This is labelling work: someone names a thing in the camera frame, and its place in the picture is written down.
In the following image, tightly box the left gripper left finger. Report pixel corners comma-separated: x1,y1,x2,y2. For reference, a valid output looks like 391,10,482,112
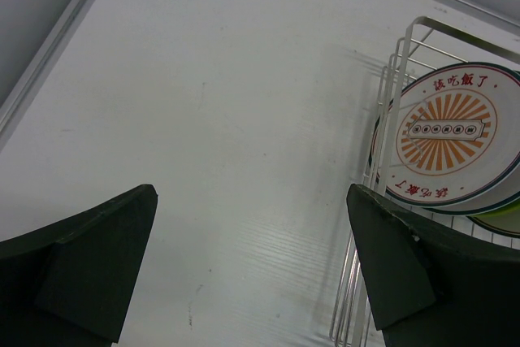
1,184,158,346

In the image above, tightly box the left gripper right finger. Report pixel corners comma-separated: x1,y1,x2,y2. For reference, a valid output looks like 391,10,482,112
346,184,519,346

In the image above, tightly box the white plate orange sunburst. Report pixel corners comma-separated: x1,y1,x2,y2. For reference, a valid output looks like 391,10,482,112
385,62,519,215

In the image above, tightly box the white plate teal rim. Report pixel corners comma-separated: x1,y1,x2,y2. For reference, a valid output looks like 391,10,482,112
457,72,519,215

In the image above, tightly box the lime green plate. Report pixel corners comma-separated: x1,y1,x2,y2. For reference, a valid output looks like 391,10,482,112
469,201,519,237

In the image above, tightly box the silver wire dish rack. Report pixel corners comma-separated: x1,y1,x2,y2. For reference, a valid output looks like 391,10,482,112
329,15,520,343

